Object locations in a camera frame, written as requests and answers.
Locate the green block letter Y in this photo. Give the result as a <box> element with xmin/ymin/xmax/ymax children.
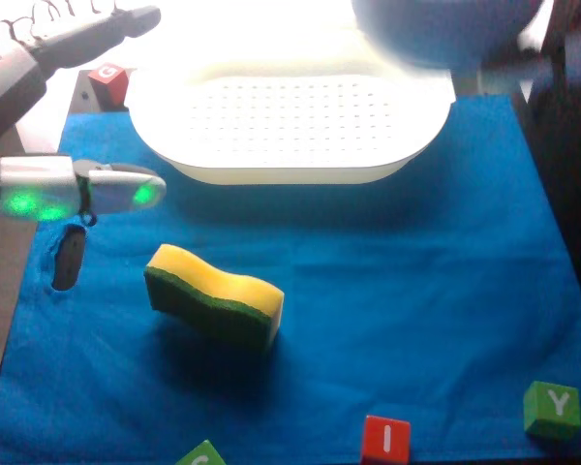
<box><xmin>522</xmin><ymin>380</ymin><xmax>581</xmax><ymax>441</ymax></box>

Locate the light blue bowl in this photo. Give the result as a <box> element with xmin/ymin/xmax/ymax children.
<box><xmin>351</xmin><ymin>0</ymin><xmax>548</xmax><ymax>74</ymax></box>

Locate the white perforated basin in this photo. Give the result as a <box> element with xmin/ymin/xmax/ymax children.
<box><xmin>125</xmin><ymin>52</ymin><xmax>457</xmax><ymax>186</ymax></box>

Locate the yellow and green sponge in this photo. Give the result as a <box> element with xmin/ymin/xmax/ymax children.
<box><xmin>143</xmin><ymin>243</ymin><xmax>286</xmax><ymax>351</ymax></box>

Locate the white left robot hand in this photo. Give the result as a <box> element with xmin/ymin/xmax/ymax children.
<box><xmin>0</xmin><ymin>0</ymin><xmax>168</xmax><ymax>228</ymax></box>

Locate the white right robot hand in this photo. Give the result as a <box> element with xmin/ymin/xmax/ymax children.
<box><xmin>515</xmin><ymin>0</ymin><xmax>581</xmax><ymax>106</ymax></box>

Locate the red block letter G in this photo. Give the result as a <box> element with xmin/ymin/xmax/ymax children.
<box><xmin>87</xmin><ymin>63</ymin><xmax>130</xmax><ymax>109</ymax></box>

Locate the red block letter I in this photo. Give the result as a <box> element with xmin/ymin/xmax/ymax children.
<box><xmin>360</xmin><ymin>415</ymin><xmax>412</xmax><ymax>465</ymax></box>

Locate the green block letter C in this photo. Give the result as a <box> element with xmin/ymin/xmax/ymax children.
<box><xmin>173</xmin><ymin>438</ymin><xmax>228</xmax><ymax>465</ymax></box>

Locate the blue cloth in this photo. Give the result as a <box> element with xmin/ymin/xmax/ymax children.
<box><xmin>0</xmin><ymin>94</ymin><xmax>581</xmax><ymax>465</ymax></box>

